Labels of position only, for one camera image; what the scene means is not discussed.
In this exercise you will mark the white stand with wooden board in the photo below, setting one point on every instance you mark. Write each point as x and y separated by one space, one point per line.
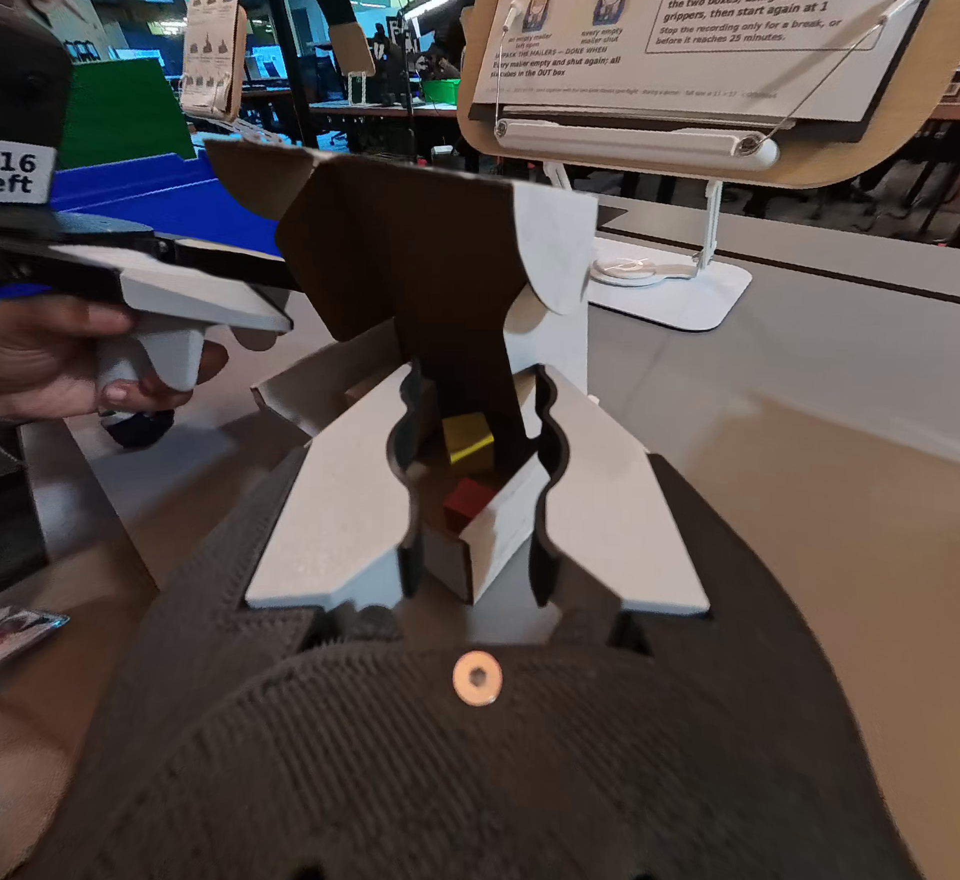
637 145

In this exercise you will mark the white cardboard mailer box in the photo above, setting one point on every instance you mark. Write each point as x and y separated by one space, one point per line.
420 258

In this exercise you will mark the large green plastic bin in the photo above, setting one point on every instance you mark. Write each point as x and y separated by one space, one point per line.
120 108

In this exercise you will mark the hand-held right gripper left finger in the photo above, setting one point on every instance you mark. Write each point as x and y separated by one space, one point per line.
330 520

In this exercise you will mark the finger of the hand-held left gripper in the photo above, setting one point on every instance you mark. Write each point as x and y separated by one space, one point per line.
232 267
195 295

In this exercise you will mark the grey desk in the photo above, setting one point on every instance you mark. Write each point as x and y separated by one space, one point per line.
787 340

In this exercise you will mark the red cube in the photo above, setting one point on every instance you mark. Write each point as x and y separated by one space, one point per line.
466 505

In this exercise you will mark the small green plastic bin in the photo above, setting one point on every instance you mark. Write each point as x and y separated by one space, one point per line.
441 91

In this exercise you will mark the cardboard poster with printed figures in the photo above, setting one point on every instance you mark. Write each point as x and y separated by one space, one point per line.
214 10

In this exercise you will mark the printed photo card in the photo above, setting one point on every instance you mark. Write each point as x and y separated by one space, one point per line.
26 632

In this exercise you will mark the cardboard sign on stand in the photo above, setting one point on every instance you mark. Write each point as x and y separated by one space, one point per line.
352 33

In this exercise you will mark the person's left hand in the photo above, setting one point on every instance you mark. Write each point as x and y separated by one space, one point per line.
45 370

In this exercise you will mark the yellow cube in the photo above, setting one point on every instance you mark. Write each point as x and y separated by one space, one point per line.
466 438

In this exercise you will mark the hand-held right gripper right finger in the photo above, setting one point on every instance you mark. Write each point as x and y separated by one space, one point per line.
622 528

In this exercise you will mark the printed instruction sheet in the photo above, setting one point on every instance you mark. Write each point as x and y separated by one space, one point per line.
712 55

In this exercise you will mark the blue plastic bin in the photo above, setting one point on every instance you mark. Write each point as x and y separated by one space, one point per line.
150 198

